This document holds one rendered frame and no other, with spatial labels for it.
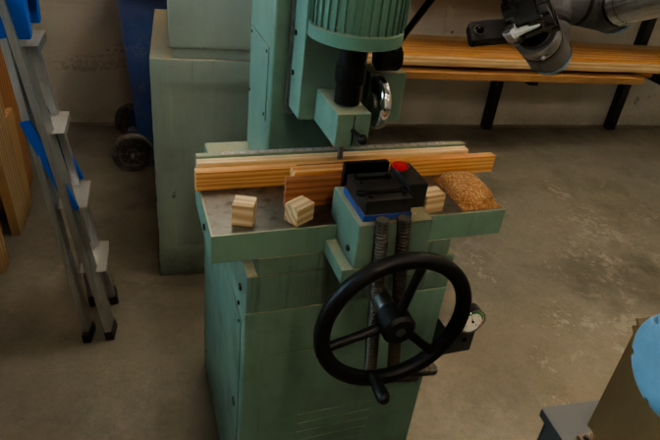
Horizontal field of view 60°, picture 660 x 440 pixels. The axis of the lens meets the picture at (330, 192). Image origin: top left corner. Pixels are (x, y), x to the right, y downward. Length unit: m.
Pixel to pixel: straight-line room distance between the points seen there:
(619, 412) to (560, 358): 1.14
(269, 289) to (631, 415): 0.68
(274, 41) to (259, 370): 0.69
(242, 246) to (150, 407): 0.98
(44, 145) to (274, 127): 0.70
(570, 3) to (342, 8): 0.57
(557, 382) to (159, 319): 1.41
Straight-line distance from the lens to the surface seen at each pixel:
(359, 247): 0.99
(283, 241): 1.05
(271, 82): 1.28
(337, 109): 1.11
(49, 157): 1.77
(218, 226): 1.04
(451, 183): 1.24
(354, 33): 1.01
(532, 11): 1.17
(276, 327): 1.18
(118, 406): 1.95
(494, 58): 3.46
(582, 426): 1.35
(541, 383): 2.22
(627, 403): 1.20
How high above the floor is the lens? 1.48
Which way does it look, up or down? 30 degrees down
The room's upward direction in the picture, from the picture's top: 7 degrees clockwise
